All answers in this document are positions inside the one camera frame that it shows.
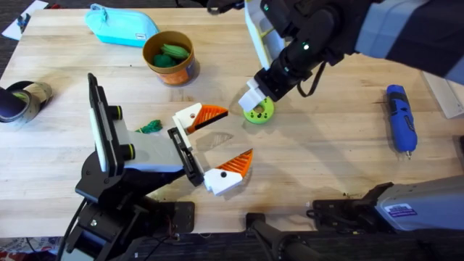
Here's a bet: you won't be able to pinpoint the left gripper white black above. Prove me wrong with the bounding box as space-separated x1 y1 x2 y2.
75 102 254 204

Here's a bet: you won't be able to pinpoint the green vegetable toy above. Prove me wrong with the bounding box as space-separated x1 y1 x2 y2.
135 119 164 135

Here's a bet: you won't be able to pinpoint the blue electric screwdriver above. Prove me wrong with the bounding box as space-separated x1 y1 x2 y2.
385 84 418 160

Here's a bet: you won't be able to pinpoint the green disc with holes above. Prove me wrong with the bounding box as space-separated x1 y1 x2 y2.
243 96 276 125

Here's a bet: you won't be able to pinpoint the right wrist upright plate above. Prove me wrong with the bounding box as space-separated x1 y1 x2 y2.
244 0 287 71

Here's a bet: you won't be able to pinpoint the wrist upright plate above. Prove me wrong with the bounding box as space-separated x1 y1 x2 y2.
244 0 287 71
87 72 120 178

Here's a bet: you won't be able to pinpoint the orange tub with green toys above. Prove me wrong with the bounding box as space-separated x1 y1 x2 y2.
141 30 201 87

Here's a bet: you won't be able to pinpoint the left wrist upright plate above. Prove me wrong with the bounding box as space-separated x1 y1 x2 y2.
87 72 120 178

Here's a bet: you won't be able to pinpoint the turquoise zip bag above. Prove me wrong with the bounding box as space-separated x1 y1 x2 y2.
84 3 160 49

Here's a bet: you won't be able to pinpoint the large tape roll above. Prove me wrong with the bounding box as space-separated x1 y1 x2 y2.
0 80 54 124

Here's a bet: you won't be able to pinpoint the white flat box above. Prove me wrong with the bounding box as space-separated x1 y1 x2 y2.
422 70 464 120

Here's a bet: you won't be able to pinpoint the white paper sheet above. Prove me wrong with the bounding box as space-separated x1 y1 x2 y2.
1 0 50 41

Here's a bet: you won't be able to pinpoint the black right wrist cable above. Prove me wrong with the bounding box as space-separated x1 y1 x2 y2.
296 61 327 98

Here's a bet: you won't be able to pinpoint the black tubular post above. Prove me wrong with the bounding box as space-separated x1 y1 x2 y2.
245 212 327 261

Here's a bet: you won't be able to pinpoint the scissors with blue handles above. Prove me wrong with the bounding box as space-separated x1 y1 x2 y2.
16 13 32 33

